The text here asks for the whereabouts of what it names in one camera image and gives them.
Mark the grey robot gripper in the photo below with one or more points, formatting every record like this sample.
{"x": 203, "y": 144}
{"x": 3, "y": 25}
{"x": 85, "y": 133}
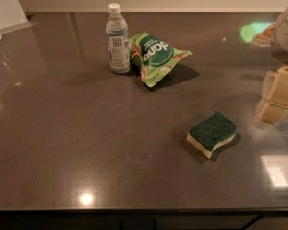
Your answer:
{"x": 286, "y": 38}

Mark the green and yellow sponge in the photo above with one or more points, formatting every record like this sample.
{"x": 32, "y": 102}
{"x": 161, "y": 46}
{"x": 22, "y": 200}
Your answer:
{"x": 212, "y": 133}

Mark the green snack bag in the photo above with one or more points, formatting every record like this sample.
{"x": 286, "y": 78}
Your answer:
{"x": 154, "y": 57}

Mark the clear plastic water bottle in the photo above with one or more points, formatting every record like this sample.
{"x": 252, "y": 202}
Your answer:
{"x": 117, "y": 38}

